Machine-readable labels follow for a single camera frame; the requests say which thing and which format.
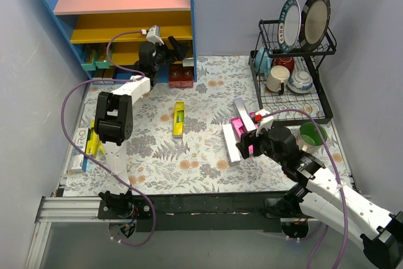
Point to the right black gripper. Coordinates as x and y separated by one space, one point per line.
249 143

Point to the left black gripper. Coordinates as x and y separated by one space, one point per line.
172 50

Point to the silver blue R.O box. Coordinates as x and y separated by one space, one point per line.
188 62

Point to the plain silver toothpaste box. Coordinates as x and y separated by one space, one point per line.
230 142

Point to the yellow toothpaste box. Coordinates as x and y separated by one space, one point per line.
93 141
101 148
178 122

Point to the silver purple toothpaste box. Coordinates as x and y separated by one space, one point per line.
97 76

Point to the yellow toothpaste box front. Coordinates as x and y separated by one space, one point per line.
101 148

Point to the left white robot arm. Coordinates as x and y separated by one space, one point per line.
114 119

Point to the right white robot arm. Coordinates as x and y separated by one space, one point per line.
318 194

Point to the blue shelf with coloured boards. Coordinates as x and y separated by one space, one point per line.
124 25

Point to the pink toothpaste box left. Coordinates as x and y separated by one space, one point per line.
238 127

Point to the green mug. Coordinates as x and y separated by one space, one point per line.
311 135

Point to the light blue cup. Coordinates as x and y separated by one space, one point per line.
262 61

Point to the blue and white bowl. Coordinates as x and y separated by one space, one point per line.
300 82

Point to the red ceramic bowl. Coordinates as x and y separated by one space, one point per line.
287 62

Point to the white plate with green rim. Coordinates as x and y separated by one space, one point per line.
289 24

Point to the dark rimmed grey plate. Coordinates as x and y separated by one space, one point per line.
315 18

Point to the cream mug with dark handle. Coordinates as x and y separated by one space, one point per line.
277 79

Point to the black wire dish rack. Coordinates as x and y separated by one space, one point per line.
315 101

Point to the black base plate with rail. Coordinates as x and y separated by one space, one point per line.
288 212

